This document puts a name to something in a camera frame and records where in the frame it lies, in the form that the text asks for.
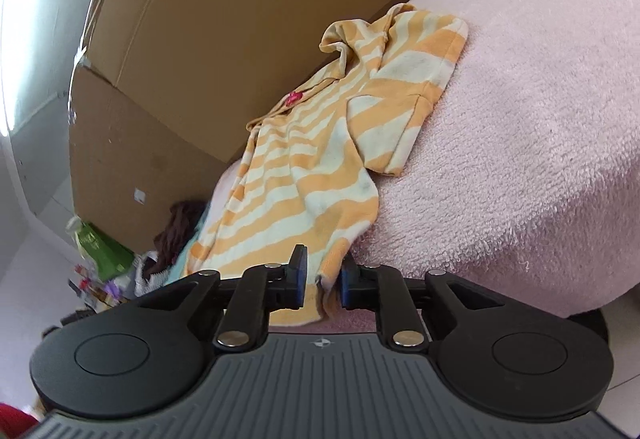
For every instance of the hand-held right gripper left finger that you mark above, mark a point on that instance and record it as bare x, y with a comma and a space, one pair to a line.
298, 276

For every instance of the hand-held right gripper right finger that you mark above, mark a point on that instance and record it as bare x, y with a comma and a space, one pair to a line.
345, 286

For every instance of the orange and white striped shirt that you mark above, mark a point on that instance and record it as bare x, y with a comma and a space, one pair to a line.
300, 169

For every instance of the dark brown garment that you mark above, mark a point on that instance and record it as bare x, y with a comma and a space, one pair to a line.
182, 224

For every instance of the black and white striped cloth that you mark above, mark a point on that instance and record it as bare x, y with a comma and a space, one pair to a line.
145, 279

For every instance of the green bag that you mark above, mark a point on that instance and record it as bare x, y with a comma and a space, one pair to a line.
102, 249

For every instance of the large cardboard box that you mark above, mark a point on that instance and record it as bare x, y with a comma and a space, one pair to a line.
225, 19
115, 159

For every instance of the pink fleece blanket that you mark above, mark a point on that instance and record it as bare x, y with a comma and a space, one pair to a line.
525, 119

